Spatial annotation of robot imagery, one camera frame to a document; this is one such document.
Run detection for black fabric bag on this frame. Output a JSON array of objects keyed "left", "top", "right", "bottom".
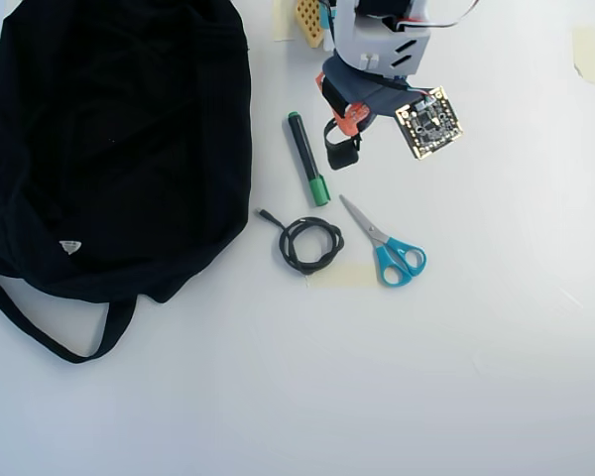
[{"left": 0, "top": 0, "right": 254, "bottom": 366}]

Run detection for scissors with blue handles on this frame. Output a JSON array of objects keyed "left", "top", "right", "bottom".
[{"left": 338, "top": 193, "right": 428, "bottom": 289}]

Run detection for black camera cable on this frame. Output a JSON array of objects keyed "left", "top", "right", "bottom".
[{"left": 326, "top": 0, "right": 430, "bottom": 100}]

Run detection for wide masking tape strip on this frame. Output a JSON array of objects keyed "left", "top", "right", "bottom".
[{"left": 304, "top": 263, "right": 379, "bottom": 291}]

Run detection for white red black servo wire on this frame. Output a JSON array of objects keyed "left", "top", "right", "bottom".
[{"left": 395, "top": 0, "right": 481, "bottom": 30}]

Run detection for camera circuit board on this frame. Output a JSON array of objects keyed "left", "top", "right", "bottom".
[{"left": 394, "top": 84, "right": 465, "bottom": 162}]

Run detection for torn masking tape strip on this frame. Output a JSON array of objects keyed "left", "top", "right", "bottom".
[{"left": 571, "top": 25, "right": 595, "bottom": 85}]

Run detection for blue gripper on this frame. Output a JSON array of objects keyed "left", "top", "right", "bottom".
[{"left": 320, "top": 55, "right": 421, "bottom": 137}]

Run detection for narrow masking tape strip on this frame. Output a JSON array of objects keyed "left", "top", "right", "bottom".
[{"left": 272, "top": 0, "right": 299, "bottom": 44}]

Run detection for coiled black USB cable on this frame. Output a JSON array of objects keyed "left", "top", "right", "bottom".
[{"left": 255, "top": 206, "right": 347, "bottom": 278}]

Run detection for black marker with green cap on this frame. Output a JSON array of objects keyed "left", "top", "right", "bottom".
[{"left": 286, "top": 111, "right": 332, "bottom": 208}]

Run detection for yellow perforated block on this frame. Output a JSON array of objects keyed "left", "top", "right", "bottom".
[{"left": 294, "top": 0, "right": 329, "bottom": 51}]

